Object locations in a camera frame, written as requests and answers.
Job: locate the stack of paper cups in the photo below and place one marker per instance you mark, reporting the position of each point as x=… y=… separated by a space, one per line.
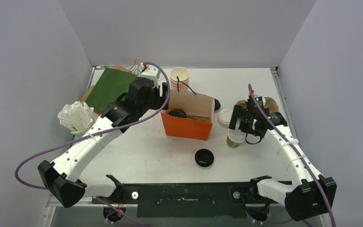
x=179 y=78

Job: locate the green cup holder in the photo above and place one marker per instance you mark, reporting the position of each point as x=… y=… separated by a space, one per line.
x=79 y=134

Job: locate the pulp cup carrier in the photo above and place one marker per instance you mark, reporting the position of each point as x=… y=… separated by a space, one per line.
x=200 y=118

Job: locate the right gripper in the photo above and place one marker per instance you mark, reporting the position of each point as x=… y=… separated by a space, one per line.
x=242 y=117

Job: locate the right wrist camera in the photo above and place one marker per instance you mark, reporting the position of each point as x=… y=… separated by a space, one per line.
x=260 y=100

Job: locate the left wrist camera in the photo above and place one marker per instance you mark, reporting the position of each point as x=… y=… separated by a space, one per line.
x=150 y=72

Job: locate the brown paper bags stack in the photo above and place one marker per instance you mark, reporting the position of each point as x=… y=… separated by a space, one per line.
x=133 y=67

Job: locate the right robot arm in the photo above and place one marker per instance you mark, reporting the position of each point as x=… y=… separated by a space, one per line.
x=310 y=194

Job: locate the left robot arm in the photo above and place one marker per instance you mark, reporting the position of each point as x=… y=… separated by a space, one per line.
x=63 y=176

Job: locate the stack of pulp cup carriers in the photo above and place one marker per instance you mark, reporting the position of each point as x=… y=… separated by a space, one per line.
x=268 y=102

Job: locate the orange paper bag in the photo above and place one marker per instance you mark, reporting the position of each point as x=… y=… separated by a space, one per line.
x=193 y=104

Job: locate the green paper bag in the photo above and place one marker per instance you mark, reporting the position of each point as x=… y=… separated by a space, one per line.
x=111 y=84

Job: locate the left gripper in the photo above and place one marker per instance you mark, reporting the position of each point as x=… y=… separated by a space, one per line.
x=160 y=100

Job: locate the black plastic lid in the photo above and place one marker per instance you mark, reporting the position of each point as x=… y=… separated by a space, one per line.
x=178 y=113

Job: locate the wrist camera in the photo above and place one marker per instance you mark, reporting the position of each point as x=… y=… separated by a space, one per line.
x=260 y=100
x=150 y=72

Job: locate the white plastic lid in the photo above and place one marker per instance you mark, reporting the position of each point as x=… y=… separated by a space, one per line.
x=236 y=135

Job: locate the white wrapped straws bundle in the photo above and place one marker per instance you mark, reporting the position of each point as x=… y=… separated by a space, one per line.
x=77 y=116

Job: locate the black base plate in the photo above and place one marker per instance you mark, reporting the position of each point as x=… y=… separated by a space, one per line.
x=187 y=200

